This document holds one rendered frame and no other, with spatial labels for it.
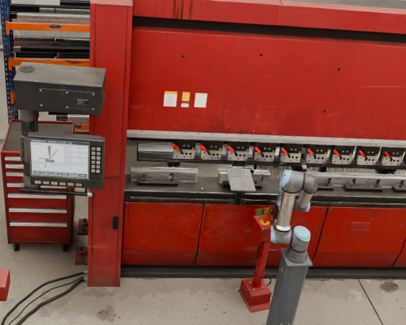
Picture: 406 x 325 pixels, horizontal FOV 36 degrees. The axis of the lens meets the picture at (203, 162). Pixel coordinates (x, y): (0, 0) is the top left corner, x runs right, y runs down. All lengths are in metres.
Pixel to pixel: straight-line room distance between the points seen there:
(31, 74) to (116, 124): 0.73
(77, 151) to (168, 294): 1.69
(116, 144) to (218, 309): 1.58
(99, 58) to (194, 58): 0.65
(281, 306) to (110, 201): 1.43
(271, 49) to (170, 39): 0.68
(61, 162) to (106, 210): 0.81
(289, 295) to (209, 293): 0.84
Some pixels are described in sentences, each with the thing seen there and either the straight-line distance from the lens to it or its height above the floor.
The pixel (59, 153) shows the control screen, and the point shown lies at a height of 1.49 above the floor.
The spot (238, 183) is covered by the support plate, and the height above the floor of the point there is 1.00.
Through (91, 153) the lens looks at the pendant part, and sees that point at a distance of 3.83.
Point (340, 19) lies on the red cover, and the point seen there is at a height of 2.23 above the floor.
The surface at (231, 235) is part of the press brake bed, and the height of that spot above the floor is 0.47.
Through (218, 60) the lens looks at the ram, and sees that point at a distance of 4.24.
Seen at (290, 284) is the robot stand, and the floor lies 0.60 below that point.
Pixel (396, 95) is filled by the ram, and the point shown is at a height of 1.69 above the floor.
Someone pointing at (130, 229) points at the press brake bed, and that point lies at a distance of 4.84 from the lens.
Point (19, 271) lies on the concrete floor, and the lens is 5.27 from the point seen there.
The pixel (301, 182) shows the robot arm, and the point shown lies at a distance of 4.04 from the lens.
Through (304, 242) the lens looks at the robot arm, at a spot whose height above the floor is 0.95.
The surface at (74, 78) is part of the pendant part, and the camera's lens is 3.71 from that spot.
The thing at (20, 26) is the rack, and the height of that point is 1.37.
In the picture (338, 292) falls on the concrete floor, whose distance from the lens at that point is 5.40.
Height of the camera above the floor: 3.59
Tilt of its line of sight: 33 degrees down
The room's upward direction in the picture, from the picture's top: 7 degrees clockwise
